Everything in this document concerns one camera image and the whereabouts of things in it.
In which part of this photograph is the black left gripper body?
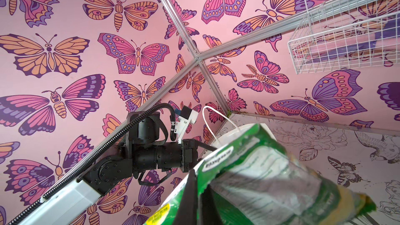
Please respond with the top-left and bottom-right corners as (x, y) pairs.
(132, 139), (200, 178)

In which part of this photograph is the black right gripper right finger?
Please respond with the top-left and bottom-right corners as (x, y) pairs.
(201, 187), (223, 225)

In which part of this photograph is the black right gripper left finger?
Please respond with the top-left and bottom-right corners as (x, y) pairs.
(173, 170), (198, 225)

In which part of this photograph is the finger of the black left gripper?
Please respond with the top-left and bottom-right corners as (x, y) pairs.
(195, 140), (217, 152)

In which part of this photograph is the white paper bag with flower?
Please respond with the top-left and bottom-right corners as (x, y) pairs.
(201, 105), (277, 160)

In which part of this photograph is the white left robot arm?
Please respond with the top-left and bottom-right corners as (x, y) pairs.
(10, 139), (215, 225)

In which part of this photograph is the black corrugated cable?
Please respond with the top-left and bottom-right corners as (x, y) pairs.
(6, 102), (177, 225)

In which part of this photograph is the white wire basket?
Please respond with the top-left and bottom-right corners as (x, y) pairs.
(288, 0), (400, 74)

